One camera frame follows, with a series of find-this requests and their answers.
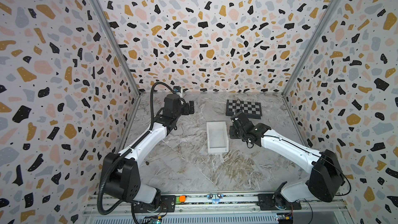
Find black corrugated cable hose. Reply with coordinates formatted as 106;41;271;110
96;81;176;215

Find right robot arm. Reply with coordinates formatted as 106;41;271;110
230;112;347;210

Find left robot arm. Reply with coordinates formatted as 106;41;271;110
97;93;195;215

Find white plastic bin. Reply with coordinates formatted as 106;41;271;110
206;121;229;155

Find orange button on rail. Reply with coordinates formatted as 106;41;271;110
178;196;186;203

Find aluminium mounting rail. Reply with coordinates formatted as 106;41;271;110
83;191;347;215

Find black white checkerboard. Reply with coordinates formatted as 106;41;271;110
226;100;262;119

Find blue clip on rail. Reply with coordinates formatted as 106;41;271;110
206;194;224;202

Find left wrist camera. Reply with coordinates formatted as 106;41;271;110
173;86;182;96

